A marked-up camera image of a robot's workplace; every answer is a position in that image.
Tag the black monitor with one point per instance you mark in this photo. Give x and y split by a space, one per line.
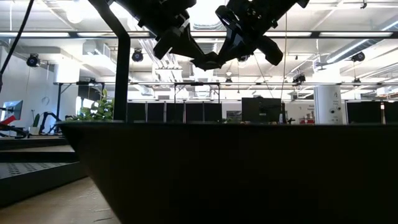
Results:
261 110

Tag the green artificial plant white pot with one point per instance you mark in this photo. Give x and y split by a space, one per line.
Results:
96 113

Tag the black round hanging camera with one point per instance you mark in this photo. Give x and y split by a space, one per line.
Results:
244 58
358 57
299 78
33 60
137 56

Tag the small potted plant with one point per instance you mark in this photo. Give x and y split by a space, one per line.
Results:
34 130

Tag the red storage boxes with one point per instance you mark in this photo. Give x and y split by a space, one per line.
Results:
306 122

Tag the large black bin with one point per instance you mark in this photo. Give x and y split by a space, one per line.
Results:
217 174

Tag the black perforated metal tray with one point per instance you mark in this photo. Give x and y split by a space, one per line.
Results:
37 186

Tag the white round column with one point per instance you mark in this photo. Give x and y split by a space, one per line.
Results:
326 105

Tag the wide black partition panel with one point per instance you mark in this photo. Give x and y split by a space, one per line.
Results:
391 112
363 112

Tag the silver ventilation duct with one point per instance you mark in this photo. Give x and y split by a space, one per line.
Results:
205 15

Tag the thin black robot arm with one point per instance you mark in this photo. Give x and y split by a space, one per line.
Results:
15 132

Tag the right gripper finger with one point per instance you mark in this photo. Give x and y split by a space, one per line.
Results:
233 42
245 46

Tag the arched black robot arm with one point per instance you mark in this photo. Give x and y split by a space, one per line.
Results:
43 119

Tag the red bar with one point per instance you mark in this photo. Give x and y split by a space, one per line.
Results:
9 119

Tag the eye-shaped glossy black plate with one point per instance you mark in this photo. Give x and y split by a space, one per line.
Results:
206 63

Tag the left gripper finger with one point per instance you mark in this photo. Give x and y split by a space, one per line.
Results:
192 43
183 49

